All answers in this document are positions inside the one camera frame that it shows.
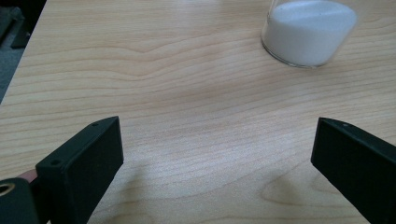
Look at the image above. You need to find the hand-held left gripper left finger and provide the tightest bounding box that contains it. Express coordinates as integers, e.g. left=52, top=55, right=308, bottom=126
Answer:
left=35, top=116, right=125, bottom=224

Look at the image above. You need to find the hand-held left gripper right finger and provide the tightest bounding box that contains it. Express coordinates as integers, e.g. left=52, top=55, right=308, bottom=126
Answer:
left=310, top=117, right=396, bottom=224

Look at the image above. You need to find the glass jar of white powder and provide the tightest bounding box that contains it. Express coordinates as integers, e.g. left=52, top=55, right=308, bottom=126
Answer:
left=261, top=0, right=359, bottom=69

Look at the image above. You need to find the black stand base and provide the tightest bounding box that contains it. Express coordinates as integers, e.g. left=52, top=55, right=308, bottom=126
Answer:
left=0, top=0, right=48, bottom=49

